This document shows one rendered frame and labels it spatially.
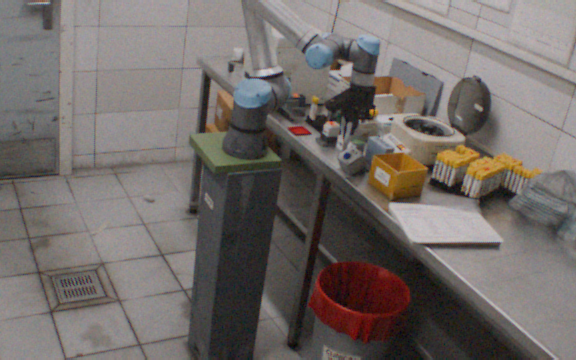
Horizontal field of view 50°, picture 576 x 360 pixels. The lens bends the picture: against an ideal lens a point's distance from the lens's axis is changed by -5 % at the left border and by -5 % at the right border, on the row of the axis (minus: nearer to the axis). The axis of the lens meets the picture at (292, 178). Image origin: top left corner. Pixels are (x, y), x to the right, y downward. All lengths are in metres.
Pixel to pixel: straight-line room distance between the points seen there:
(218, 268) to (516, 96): 1.25
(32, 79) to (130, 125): 0.68
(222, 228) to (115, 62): 1.85
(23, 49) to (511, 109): 2.46
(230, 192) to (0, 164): 2.00
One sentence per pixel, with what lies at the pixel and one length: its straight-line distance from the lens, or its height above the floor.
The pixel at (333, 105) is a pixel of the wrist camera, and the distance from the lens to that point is 2.03.
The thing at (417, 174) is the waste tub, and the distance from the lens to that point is 2.09.
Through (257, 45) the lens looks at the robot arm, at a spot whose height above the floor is 1.24.
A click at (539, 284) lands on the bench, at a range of 1.87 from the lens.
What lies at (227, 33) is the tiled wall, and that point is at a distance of 3.98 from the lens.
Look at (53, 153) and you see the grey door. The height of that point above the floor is 0.15.
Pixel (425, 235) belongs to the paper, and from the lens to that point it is 1.89.
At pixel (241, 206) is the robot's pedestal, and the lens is 2.14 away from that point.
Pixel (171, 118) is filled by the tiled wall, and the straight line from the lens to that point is 4.03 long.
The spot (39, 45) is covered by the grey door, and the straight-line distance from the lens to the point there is 3.62.
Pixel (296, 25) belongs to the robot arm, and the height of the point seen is 1.36.
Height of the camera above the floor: 1.77
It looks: 26 degrees down
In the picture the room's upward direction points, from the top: 9 degrees clockwise
